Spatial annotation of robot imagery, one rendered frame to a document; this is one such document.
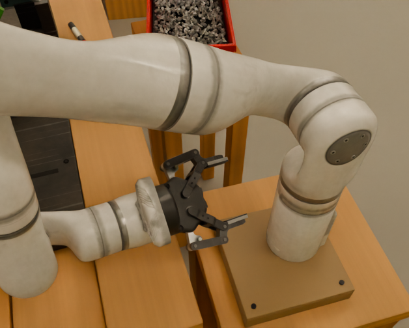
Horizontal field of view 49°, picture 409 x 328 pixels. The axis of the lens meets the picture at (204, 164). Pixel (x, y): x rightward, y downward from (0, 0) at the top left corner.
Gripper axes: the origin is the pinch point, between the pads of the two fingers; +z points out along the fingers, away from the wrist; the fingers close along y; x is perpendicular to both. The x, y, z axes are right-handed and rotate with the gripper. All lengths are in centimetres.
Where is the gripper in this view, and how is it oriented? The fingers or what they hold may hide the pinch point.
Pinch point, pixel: (232, 189)
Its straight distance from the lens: 70.0
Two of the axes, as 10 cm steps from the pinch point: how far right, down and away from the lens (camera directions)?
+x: 3.7, -2.3, -9.0
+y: 3.2, 9.4, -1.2
